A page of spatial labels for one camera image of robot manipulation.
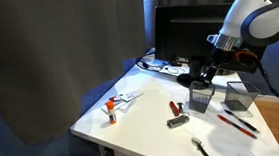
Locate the red pen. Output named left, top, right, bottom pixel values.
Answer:
left=217, top=111, right=259, bottom=143

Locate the black pen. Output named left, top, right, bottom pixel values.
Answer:
left=223, top=106, right=261, bottom=136

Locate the thin black cable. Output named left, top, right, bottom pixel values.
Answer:
left=162, top=61, right=189, bottom=78

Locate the red pocket knife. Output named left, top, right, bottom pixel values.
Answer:
left=168, top=100, right=182, bottom=118

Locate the black mesh pen holder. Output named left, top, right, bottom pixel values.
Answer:
left=222, top=79, right=263, bottom=113
left=187, top=79, right=218, bottom=115

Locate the white card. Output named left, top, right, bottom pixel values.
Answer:
left=118, top=89, right=145, bottom=104

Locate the white paper sheet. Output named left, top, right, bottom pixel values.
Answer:
left=99, top=97, right=138, bottom=116

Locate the metal spoon black handle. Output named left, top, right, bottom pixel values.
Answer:
left=190, top=134, right=216, bottom=156

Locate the grey curtain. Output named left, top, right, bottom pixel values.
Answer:
left=0, top=0, right=156, bottom=149

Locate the orange capped glue stick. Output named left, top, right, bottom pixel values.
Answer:
left=104, top=99, right=118, bottom=126

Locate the thick black cable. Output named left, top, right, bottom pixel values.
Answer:
left=136, top=54, right=182, bottom=76

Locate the grey metal multitool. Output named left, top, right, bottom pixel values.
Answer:
left=166, top=113, right=192, bottom=130

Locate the blue partition panel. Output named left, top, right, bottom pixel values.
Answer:
left=235, top=32, right=279, bottom=104

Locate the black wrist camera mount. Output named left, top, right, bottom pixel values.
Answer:
left=235, top=48, right=261, bottom=75

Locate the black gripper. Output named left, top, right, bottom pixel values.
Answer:
left=198, top=46, right=240, bottom=86

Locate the black computer monitor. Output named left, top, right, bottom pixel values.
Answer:
left=150, top=0, right=269, bottom=92

